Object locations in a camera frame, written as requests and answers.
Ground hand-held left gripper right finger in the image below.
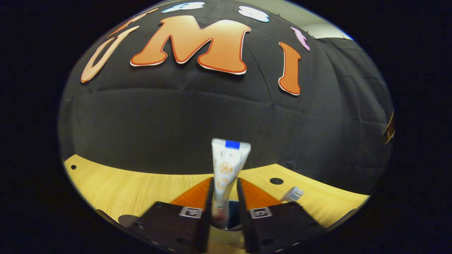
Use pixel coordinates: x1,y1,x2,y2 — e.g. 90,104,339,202
237,177,327,254

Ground wooden desktop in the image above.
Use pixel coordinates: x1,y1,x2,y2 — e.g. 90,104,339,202
64,154,370,254

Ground white toothpaste tube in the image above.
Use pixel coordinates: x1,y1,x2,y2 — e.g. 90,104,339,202
211,138,252,230

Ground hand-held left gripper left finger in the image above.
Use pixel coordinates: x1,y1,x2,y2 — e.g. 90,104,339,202
125,177,215,254

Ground dark round coaster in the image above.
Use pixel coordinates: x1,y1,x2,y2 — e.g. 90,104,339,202
118,214,141,228

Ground pale blue toothbrush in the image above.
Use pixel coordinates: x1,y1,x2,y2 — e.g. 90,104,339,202
280,186,305,203

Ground black backdrop cloth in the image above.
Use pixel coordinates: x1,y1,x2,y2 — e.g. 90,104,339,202
58,0,395,196

